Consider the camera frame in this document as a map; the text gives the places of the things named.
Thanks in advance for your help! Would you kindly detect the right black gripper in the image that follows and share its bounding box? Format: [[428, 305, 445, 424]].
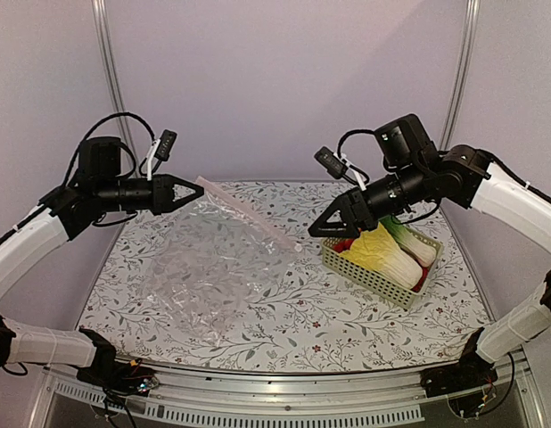
[[307, 160, 428, 239]]

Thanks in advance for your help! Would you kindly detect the yellow napa cabbage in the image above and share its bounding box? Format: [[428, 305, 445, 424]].
[[341, 225, 423, 289]]

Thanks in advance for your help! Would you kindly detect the clear zip top bag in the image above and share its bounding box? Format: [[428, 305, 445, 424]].
[[144, 177, 302, 346]]

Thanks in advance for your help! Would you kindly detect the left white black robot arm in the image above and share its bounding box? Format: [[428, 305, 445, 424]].
[[0, 136, 204, 397]]

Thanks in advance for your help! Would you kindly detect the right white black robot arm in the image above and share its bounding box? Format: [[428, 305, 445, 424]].
[[308, 113, 551, 397]]

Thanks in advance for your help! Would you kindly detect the floral tablecloth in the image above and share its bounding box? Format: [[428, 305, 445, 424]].
[[79, 182, 489, 373]]

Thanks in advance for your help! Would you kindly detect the beige perforated plastic basket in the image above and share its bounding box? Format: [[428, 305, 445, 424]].
[[321, 227, 444, 310]]

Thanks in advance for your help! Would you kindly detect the green white bok choy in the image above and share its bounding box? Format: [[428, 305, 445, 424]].
[[381, 217, 437, 268]]

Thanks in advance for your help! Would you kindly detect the red bell pepper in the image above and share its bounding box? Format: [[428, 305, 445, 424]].
[[411, 276, 426, 292]]

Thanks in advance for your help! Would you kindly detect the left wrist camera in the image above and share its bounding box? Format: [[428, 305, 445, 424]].
[[144, 129, 177, 181]]

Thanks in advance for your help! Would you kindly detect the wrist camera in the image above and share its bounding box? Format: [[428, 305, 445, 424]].
[[144, 129, 177, 181], [314, 146, 370, 190]]

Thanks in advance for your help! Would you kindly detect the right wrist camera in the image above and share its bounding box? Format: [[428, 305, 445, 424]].
[[314, 146, 370, 190]]

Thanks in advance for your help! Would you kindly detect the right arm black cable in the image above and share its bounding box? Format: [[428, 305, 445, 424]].
[[335, 128, 377, 157]]

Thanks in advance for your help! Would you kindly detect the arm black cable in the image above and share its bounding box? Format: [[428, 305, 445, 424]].
[[335, 128, 377, 157], [63, 111, 159, 188]]

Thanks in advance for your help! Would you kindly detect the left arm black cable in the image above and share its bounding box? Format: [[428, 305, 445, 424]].
[[63, 111, 159, 188]]

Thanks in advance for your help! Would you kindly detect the left aluminium frame post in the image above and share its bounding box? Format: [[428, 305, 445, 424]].
[[90, 0, 137, 157]]

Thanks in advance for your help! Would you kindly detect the aluminium frame post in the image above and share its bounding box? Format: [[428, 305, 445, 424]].
[[440, 0, 481, 151], [90, 0, 137, 157]]

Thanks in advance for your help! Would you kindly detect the aluminium front rail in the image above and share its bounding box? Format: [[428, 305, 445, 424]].
[[29, 350, 551, 427]]

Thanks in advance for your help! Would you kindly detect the right aluminium frame post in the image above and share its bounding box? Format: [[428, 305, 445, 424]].
[[440, 0, 481, 151]]

